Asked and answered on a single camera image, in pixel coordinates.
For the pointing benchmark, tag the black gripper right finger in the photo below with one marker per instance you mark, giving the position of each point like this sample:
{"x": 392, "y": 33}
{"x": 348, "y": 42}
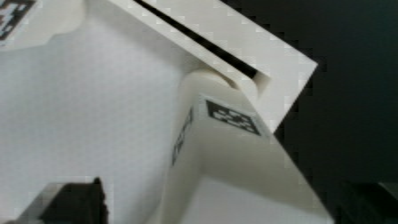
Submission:
{"x": 367, "y": 203}

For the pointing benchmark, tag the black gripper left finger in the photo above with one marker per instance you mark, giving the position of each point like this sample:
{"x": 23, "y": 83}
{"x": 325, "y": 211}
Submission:
{"x": 67, "y": 204}

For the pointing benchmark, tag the white base block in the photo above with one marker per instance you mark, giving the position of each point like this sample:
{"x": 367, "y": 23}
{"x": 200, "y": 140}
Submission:
{"x": 232, "y": 181}

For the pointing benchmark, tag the white desk top tray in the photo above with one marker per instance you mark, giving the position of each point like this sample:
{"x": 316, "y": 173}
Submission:
{"x": 87, "y": 104}

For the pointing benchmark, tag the white desk leg with marker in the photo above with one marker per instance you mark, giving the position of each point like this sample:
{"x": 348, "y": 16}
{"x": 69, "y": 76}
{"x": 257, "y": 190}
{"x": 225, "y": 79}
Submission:
{"x": 33, "y": 19}

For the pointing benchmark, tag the white front fence bar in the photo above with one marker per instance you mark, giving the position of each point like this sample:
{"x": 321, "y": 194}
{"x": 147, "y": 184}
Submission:
{"x": 261, "y": 63}

